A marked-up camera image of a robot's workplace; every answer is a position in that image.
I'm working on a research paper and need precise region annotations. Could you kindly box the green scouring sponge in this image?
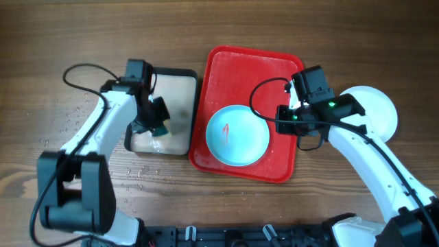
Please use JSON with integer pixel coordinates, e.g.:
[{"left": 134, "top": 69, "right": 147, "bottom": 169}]
[{"left": 152, "top": 124, "right": 169, "bottom": 137}]

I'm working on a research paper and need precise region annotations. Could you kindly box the black tray with soapy water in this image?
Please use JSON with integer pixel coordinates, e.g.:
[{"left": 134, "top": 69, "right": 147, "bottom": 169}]
[{"left": 124, "top": 67, "right": 198, "bottom": 155}]

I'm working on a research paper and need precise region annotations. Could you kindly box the light blue plate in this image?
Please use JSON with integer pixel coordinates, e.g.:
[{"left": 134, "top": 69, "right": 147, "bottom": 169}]
[{"left": 205, "top": 105, "right": 270, "bottom": 167}]

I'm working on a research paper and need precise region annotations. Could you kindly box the red plastic tray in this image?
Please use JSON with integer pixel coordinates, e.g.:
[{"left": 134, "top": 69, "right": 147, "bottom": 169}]
[{"left": 189, "top": 45, "right": 304, "bottom": 183}]

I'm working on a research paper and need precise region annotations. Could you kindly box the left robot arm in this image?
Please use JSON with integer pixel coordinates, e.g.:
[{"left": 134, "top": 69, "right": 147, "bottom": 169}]
[{"left": 29, "top": 59, "right": 170, "bottom": 246}]

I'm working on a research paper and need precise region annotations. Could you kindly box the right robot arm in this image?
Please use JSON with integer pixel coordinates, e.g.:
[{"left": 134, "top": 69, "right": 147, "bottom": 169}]
[{"left": 276, "top": 66, "right": 438, "bottom": 246}]

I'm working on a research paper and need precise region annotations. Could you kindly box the white plate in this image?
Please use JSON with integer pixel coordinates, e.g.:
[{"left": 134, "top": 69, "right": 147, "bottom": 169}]
[{"left": 341, "top": 86, "right": 398, "bottom": 143}]

